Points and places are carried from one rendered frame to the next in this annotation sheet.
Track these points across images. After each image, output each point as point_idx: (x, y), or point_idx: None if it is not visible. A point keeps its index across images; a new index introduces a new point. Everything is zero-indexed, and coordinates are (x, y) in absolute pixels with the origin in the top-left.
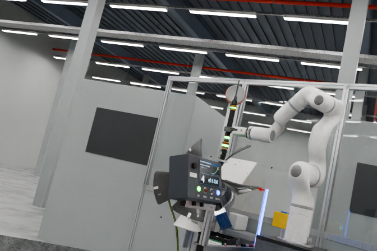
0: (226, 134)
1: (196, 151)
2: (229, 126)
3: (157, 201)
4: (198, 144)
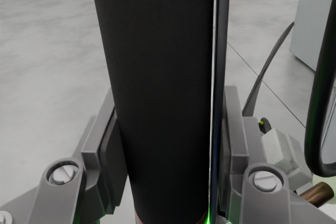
0: (134, 205)
1: (249, 93)
2: (117, 115)
3: (135, 215)
4: (269, 57)
